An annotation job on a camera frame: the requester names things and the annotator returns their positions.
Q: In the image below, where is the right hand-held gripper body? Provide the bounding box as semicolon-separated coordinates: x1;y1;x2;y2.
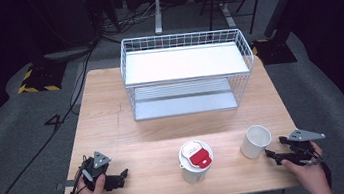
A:
276;124;330;169

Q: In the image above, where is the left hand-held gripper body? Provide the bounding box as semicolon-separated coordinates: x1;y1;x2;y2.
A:
78;148;124;194

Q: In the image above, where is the white paper cup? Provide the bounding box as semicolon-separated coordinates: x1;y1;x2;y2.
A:
238;122;275;161

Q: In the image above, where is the person's right hand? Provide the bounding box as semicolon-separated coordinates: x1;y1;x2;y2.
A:
278;139;335;194

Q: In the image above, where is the long black floor cable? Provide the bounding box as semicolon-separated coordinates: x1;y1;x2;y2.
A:
0;48;115;194

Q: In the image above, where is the black stand base striped tape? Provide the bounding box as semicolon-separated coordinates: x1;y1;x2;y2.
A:
250;34;298;68
14;57;71;97

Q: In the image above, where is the bundle of floor cables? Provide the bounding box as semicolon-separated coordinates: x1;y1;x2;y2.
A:
93;0;160;48

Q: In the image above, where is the white cup with red lid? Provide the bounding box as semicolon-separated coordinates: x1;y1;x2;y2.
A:
175;137;217;187

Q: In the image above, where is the white desk frame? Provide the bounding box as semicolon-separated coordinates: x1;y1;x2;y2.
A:
150;0;239;40

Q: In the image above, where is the right hand-held gripper black cable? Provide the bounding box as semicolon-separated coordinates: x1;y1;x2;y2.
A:
301;143;335;192

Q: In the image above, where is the white wire shelf rack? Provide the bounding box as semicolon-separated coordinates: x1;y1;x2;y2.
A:
116;21;262;124

